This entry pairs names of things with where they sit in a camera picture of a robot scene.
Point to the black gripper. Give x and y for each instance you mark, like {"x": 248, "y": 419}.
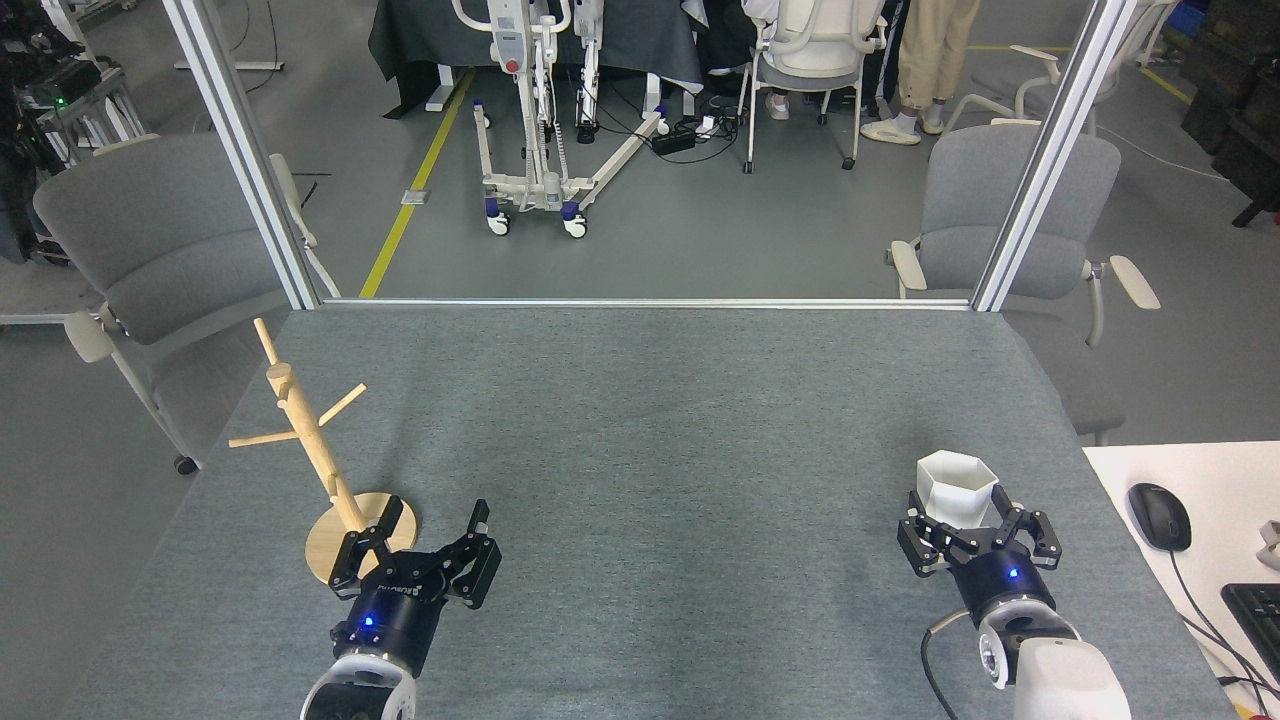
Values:
{"x": 1005, "y": 580}
{"x": 400, "y": 610}

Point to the white hexagonal cup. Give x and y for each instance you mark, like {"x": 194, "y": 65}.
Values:
{"x": 955, "y": 490}

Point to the wooden cup rack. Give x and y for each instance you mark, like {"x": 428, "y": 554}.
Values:
{"x": 308, "y": 440}

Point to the black equipment rack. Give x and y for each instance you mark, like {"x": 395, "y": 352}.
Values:
{"x": 20, "y": 150}

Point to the black computer mouse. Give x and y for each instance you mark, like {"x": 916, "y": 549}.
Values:
{"x": 1160, "y": 515}

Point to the white desk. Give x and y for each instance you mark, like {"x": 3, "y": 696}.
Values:
{"x": 1220, "y": 480}

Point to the small white device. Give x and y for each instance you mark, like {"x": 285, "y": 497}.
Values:
{"x": 1270, "y": 545}

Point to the black keyboard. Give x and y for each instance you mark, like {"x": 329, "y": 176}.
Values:
{"x": 1260, "y": 620}

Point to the grey armchair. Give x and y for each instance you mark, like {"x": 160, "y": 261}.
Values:
{"x": 150, "y": 230}
{"x": 970, "y": 200}

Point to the white grey office chair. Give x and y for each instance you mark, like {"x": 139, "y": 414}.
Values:
{"x": 1000, "y": 85}

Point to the person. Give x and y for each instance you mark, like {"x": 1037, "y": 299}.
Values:
{"x": 930, "y": 50}
{"x": 777, "y": 105}

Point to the black power strip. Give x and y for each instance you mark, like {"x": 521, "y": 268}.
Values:
{"x": 675, "y": 141}

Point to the black stacked boxes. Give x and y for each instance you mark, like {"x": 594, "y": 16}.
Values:
{"x": 1240, "y": 100}

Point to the dark cloth covered table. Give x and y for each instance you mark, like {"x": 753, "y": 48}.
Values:
{"x": 420, "y": 40}

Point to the white stand on wheels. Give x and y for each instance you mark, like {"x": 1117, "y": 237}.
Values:
{"x": 510, "y": 45}

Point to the blue crate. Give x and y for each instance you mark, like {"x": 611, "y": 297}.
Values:
{"x": 1190, "y": 15}

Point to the silver aluminium rail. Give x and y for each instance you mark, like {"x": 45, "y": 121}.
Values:
{"x": 640, "y": 303}

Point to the silver aluminium post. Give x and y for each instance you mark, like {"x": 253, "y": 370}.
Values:
{"x": 243, "y": 150}
{"x": 1055, "y": 150}

